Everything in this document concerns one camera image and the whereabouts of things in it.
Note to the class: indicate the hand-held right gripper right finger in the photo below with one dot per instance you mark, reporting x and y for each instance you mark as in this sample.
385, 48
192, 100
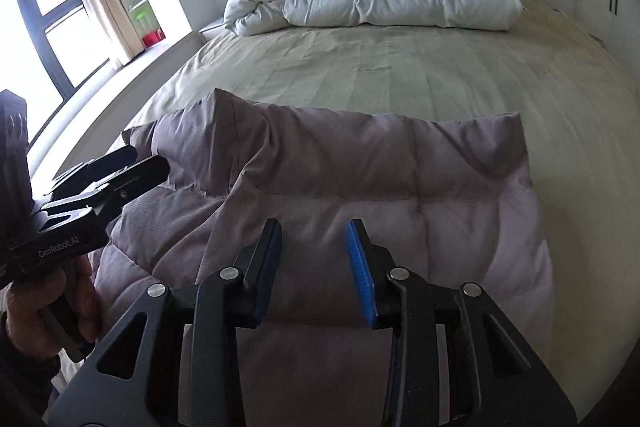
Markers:
360, 272

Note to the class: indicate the white nightstand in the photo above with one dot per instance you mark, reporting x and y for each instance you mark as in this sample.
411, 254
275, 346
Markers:
212, 31

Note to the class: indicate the mauve quilted hooded jacket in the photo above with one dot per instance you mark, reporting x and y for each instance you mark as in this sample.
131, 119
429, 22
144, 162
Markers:
350, 167

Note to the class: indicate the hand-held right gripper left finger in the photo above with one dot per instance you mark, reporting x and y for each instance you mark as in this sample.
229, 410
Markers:
265, 272

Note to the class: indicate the person's left forearm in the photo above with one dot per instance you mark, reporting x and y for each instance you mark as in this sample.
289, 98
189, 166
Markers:
20, 382

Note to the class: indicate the red box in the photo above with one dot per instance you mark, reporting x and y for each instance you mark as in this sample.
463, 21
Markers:
152, 40

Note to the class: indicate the green stool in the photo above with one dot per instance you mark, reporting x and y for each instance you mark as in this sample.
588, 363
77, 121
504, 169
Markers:
139, 14

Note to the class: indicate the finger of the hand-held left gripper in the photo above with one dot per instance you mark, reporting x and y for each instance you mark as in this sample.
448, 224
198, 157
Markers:
105, 164
130, 179

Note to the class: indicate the person's left hand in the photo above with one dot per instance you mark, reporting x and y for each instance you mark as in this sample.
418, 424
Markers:
30, 312

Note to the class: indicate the bed with beige sheet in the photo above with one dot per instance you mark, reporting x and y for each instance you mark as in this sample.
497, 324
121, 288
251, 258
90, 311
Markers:
425, 67

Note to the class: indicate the black framed window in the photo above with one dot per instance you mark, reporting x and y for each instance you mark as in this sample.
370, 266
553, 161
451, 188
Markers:
50, 32

